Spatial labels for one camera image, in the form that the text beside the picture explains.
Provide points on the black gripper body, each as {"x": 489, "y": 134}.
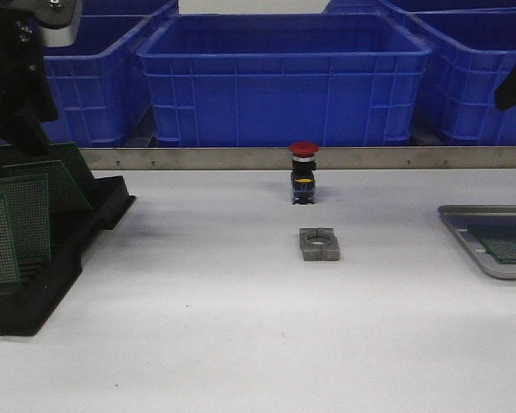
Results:
{"x": 26, "y": 28}

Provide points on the green perforated circuit board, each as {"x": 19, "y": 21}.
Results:
{"x": 498, "y": 240}

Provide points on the silver metal tray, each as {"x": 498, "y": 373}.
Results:
{"x": 457, "y": 218}

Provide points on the black slotted board rack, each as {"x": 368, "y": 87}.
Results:
{"x": 25, "y": 307}

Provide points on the blue right plastic bin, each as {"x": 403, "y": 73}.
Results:
{"x": 472, "y": 54}

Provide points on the blue plastic bin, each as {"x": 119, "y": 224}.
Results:
{"x": 472, "y": 54}
{"x": 272, "y": 80}
{"x": 98, "y": 83}

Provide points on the blue left plastic bin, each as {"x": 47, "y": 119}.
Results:
{"x": 98, "y": 83}

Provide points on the blue rear left bin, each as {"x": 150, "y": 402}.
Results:
{"x": 128, "y": 7}

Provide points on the blue rear right bin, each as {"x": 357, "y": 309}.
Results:
{"x": 416, "y": 6}

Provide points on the blue centre plastic bin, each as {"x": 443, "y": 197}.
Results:
{"x": 272, "y": 80}

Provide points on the red emergency stop button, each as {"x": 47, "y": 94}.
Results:
{"x": 302, "y": 177}

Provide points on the grey metal clamp block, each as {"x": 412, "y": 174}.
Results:
{"x": 319, "y": 244}

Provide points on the metal table edge rail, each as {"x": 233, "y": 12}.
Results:
{"x": 332, "y": 158}

